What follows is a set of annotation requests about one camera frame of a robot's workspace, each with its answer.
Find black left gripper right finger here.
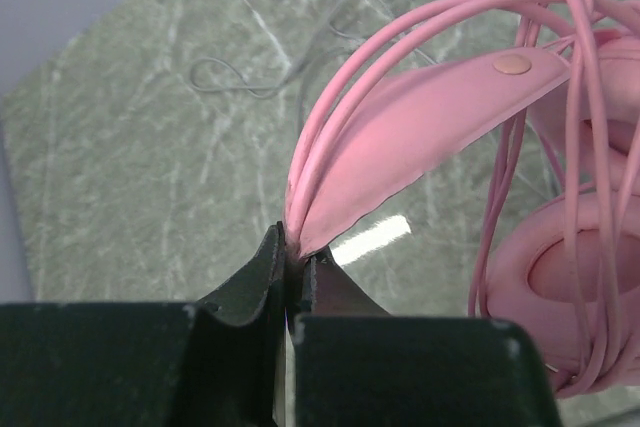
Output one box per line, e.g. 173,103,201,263
293,251,562,426

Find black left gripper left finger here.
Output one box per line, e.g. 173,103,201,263
1,225,285,426

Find pink headphones with cable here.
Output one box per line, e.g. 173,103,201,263
284,0,639,398

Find thin grey audio cable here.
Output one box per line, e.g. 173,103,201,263
189,0,441,128

